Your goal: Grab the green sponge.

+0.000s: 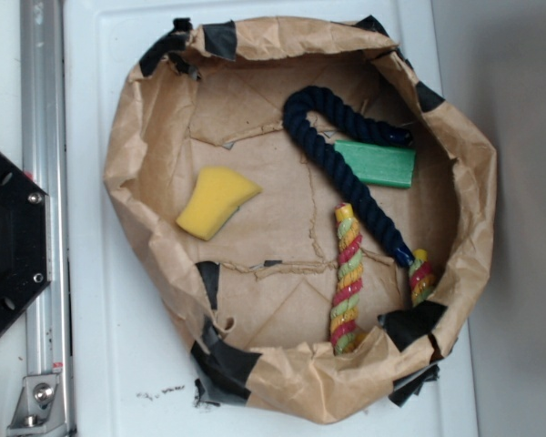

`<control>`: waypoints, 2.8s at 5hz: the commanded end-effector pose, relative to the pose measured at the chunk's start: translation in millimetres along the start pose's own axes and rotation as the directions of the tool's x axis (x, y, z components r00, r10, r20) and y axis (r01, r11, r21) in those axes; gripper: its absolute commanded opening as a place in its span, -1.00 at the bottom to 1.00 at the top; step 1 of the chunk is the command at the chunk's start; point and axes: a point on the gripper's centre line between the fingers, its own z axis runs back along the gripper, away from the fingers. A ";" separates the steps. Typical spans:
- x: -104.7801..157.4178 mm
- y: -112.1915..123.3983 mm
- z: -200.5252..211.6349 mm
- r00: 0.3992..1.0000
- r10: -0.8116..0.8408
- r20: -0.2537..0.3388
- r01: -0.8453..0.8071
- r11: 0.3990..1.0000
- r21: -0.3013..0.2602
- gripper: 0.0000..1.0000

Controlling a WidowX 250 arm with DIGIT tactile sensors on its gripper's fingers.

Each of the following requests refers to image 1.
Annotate yellow sponge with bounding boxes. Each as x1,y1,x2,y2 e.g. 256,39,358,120
176,166,262,241

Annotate green sponge block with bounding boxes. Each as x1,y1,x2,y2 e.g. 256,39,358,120
334,140,416,188

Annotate brown paper bag bin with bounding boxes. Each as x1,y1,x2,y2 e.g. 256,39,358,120
104,17,497,423

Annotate dark blue rope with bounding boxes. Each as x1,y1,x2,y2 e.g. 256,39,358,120
282,86,415,269

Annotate red yellow green rope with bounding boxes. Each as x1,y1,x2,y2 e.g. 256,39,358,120
328,202,438,356

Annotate aluminium extrusion rail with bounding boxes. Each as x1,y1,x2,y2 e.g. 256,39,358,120
20,1,76,436

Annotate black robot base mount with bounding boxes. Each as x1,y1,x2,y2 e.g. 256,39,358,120
0,152,50,337

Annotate metal corner bracket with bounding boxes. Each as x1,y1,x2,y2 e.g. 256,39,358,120
6,373,65,436

